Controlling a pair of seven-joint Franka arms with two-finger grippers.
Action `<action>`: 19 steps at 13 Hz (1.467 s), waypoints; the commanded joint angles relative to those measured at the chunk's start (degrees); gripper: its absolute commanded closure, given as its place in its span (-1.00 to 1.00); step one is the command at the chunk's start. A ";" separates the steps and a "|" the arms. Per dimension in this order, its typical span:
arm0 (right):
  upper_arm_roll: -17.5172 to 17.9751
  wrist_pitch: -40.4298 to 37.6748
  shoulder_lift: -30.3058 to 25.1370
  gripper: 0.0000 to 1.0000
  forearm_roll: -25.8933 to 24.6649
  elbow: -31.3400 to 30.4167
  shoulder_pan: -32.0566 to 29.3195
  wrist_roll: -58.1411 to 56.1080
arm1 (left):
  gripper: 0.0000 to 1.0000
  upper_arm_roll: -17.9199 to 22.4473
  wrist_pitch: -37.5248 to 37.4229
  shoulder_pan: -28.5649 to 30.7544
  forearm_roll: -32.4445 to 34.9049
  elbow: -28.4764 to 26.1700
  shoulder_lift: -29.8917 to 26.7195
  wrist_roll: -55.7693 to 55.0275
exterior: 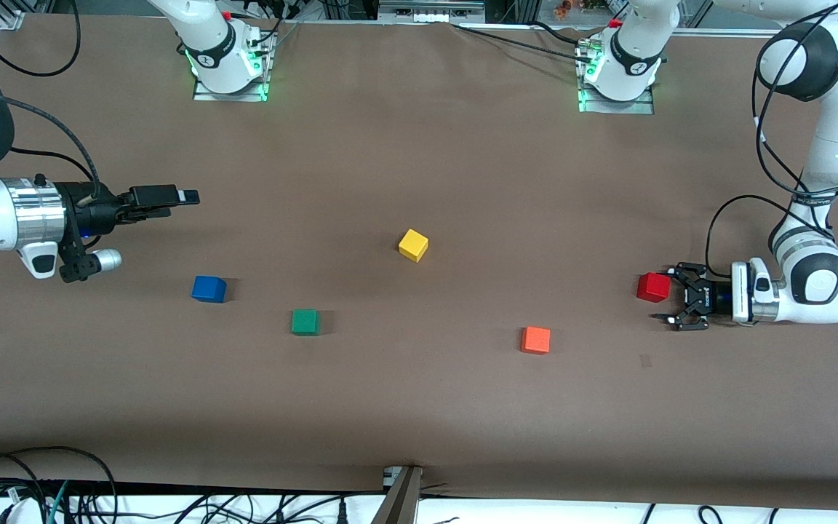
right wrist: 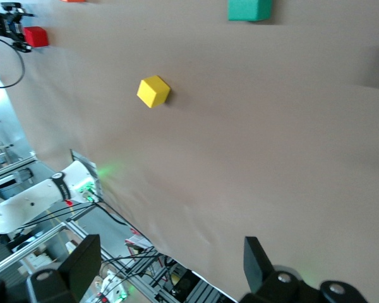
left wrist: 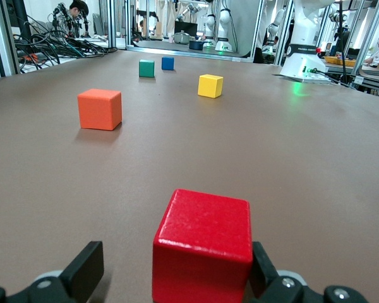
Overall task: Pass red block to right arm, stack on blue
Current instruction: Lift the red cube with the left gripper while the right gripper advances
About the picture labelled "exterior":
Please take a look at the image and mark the black base cables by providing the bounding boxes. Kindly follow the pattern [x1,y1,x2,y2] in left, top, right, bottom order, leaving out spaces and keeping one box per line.
[451,20,598,65]
[241,0,307,52]

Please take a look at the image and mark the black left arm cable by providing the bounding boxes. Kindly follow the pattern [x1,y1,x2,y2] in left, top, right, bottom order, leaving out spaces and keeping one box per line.
[706,0,838,282]

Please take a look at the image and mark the teal floor cable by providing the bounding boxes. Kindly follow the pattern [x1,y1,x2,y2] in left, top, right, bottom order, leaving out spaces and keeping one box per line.
[44,480,71,524]

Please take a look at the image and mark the tangled black floor cables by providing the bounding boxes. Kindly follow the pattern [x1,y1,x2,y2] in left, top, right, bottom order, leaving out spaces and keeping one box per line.
[70,489,385,524]

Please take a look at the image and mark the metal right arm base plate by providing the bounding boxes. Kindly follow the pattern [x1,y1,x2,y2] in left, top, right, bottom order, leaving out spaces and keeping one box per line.
[193,31,276,103]

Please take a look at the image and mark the orange wooden block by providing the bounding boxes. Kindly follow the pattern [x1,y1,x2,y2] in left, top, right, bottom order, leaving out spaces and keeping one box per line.
[521,326,551,356]

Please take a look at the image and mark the red wooden block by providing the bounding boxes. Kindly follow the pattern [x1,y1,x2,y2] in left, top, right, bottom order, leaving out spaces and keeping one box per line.
[637,272,672,303]

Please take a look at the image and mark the grey power strip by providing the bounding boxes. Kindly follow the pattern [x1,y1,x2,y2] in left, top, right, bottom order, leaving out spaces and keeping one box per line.
[378,0,487,24]

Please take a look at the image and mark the yellow wooden block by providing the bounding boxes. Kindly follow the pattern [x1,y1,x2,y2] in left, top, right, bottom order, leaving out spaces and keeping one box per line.
[398,229,430,263]

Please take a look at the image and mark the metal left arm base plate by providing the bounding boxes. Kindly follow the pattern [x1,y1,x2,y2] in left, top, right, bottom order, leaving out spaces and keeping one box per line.
[577,40,657,116]

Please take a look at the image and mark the brown paper table cover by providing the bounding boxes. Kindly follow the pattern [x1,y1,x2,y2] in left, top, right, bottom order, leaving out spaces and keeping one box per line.
[0,13,838,512]

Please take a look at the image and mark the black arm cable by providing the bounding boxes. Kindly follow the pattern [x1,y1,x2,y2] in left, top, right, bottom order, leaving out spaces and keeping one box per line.
[706,0,838,282]
[0,0,101,202]

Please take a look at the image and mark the black right base cables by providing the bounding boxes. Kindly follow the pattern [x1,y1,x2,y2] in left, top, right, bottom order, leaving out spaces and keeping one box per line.
[241,0,307,52]

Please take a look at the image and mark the blue wooden block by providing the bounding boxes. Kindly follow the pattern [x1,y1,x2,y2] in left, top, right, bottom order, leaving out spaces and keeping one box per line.
[191,275,228,304]

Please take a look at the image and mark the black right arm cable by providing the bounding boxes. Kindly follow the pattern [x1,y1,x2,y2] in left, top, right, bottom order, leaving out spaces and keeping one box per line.
[0,0,101,202]

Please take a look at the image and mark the black left base cables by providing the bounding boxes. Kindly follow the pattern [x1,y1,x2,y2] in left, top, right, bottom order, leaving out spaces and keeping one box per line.
[451,20,598,65]

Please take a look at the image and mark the looped black floor cable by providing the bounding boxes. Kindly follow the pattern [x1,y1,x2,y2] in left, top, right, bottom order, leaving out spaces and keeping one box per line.
[0,445,119,524]

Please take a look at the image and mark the brown wooden beam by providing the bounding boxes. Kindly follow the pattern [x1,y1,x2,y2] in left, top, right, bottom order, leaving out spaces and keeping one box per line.
[371,466,424,524]

